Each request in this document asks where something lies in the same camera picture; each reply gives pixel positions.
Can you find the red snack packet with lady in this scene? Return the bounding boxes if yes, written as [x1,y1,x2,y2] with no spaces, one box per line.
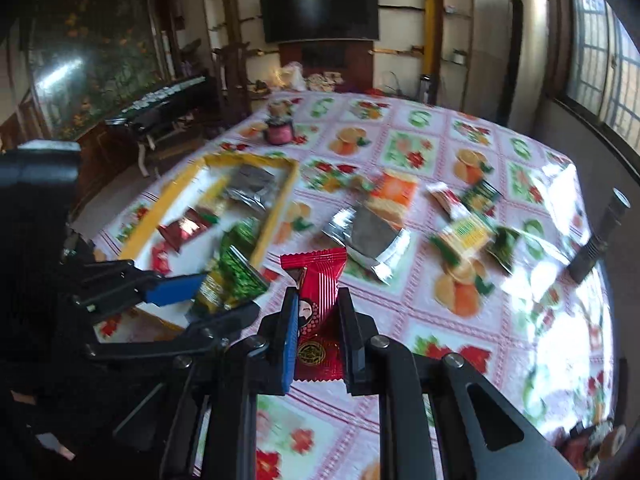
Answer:
[280,247,347,382]

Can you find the green yellow snack packet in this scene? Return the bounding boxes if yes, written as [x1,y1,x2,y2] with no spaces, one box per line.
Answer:
[186,242,269,322]

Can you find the silver foil packet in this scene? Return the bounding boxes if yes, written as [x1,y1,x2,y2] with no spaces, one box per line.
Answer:
[322,205,411,284]

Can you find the yellow cracker packet green ends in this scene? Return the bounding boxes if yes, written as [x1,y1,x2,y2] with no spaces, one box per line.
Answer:
[430,214,496,266]

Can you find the red candy packet with girl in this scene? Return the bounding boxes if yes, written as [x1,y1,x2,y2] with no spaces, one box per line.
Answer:
[151,240,171,276]

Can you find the dark red packet in tray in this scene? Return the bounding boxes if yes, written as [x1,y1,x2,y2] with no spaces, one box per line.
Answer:
[157,207,217,254]

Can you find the green packet in tray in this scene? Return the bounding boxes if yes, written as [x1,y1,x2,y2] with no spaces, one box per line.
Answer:
[219,217,260,259]

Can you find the cracker packet in tray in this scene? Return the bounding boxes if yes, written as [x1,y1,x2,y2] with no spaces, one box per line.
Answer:
[194,177,230,224]

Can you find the yellow rimmed white tray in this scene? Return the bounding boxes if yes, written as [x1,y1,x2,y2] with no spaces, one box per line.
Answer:
[117,152,302,331]

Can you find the silver packet in tray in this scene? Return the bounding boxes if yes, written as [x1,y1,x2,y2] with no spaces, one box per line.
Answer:
[224,164,277,212]

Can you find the orange cracker packet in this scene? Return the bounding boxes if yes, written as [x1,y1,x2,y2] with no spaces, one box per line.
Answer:
[364,170,419,226]

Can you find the floral fruit tablecloth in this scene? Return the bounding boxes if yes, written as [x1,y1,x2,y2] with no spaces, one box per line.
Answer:
[89,90,616,480]

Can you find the small red white packet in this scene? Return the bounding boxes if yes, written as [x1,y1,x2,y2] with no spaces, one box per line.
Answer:
[426,182,470,221]

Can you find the dark green crumpled packet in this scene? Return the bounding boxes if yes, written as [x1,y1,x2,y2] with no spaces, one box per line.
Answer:
[487,226,522,274]

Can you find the black piano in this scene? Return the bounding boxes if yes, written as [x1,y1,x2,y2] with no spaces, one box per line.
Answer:
[104,72,220,177]

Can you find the small dark green packet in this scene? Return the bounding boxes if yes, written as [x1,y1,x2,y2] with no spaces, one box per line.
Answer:
[461,179,502,217]

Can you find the dark red jar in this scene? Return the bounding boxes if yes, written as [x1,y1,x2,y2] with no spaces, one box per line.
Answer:
[264,117,295,145]

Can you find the framed landscape painting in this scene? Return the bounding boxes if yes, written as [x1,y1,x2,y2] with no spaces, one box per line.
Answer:
[25,0,163,140]

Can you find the black flashlight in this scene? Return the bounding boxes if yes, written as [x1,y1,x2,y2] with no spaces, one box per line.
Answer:
[567,188,631,284]

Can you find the silver standing air conditioner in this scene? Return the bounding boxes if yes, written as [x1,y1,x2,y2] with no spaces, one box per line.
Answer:
[497,0,549,134]

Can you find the black television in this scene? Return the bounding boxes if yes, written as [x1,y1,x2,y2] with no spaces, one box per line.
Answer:
[259,0,380,44]

